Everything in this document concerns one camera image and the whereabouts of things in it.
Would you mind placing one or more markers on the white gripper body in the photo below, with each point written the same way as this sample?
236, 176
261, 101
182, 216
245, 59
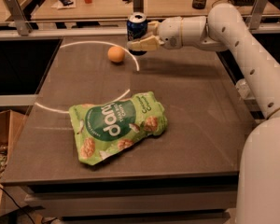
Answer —
170, 32

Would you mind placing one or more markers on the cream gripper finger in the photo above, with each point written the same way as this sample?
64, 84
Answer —
150, 43
152, 27

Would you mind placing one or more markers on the blue pepsi can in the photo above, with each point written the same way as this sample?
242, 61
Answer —
136, 26

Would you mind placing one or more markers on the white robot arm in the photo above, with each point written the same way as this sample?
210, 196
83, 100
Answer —
258, 195

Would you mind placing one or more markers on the orange fruit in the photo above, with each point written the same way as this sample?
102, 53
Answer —
116, 54

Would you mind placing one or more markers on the black mesh pen cup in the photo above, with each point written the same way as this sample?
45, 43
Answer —
199, 4

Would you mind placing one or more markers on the clear sanitizer bottle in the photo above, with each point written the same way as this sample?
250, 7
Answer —
243, 88

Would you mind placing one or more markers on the green chips bag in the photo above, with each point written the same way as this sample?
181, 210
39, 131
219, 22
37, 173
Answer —
102, 131

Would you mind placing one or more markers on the cardboard box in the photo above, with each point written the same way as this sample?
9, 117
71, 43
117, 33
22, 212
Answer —
11, 125

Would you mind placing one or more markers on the middle metal bracket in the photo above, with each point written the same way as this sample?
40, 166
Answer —
138, 5

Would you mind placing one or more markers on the metal bracket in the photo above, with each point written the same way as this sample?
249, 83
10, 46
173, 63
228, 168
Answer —
253, 21
138, 5
22, 25

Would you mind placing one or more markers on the right metal bracket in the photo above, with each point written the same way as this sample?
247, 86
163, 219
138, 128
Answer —
253, 21

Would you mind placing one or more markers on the left metal bracket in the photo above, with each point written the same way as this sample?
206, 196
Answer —
22, 25

